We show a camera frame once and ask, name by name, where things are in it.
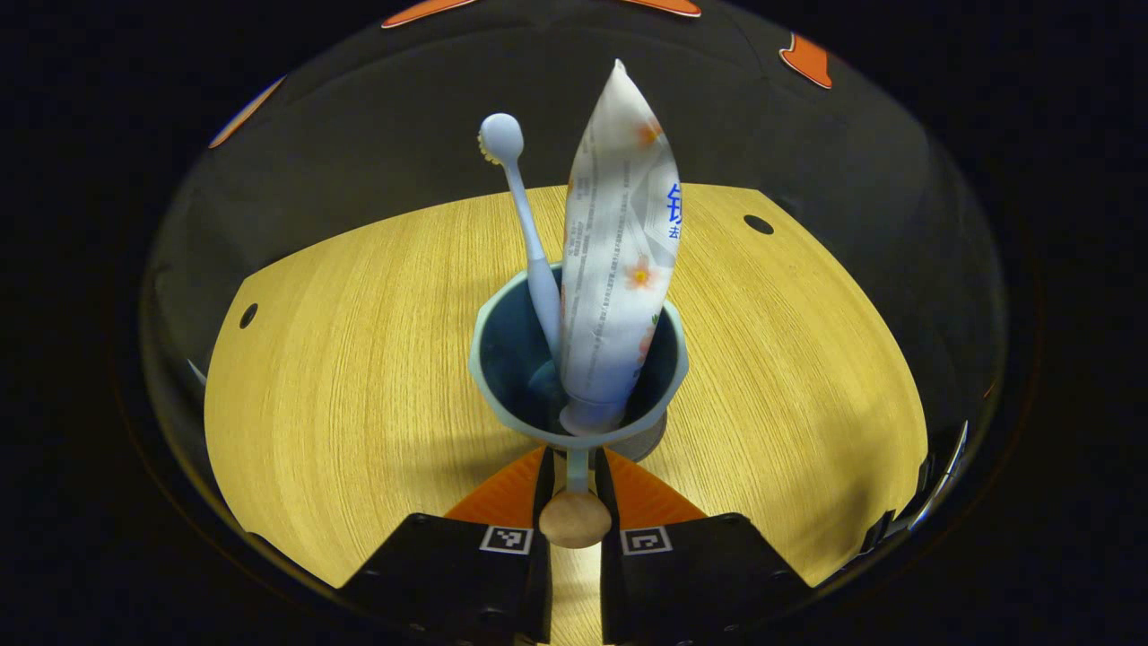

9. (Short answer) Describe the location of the light blue cup wooden handle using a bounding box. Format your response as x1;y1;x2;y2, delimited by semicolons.
468;262;691;550

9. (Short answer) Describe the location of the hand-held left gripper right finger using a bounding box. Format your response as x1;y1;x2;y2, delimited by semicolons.
594;446;813;646

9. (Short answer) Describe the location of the round dark brown coaster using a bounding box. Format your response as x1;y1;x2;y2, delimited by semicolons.
628;411;670;463

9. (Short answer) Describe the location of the black backdrop cloth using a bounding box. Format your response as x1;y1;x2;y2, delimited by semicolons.
139;0;1005;432

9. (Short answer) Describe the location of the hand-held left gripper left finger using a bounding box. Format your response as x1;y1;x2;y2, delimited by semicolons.
341;446;555;646

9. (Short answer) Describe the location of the light blue toothbrush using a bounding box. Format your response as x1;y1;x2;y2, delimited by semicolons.
477;113;566;360

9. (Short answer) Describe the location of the white toothpaste tube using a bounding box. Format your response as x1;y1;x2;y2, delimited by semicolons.
558;59;683;436

